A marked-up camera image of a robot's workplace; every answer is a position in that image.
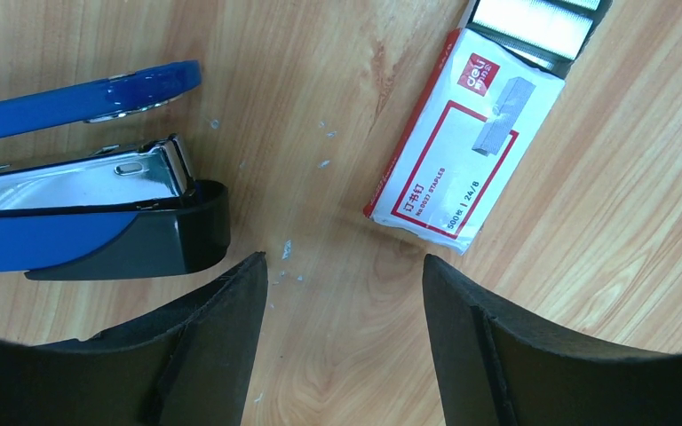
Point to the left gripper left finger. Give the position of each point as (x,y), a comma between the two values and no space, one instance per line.
(188,362)

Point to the blue black stapler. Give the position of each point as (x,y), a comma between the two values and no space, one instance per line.
(125,211)

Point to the red white staples box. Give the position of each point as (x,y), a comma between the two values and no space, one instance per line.
(497,77)

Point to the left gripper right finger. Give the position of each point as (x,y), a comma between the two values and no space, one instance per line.
(498,363)

